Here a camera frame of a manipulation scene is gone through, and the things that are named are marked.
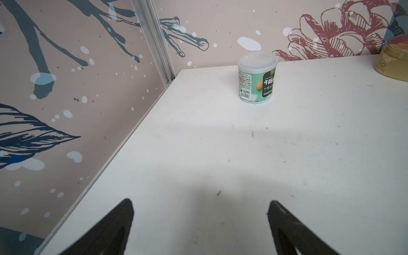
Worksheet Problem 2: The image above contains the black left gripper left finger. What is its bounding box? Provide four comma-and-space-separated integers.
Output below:
61, 199, 134, 255

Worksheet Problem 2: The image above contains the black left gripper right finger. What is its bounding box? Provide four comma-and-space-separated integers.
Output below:
267, 200, 338, 255

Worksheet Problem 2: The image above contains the yellow round tin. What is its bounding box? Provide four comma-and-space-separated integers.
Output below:
374, 34, 408, 81

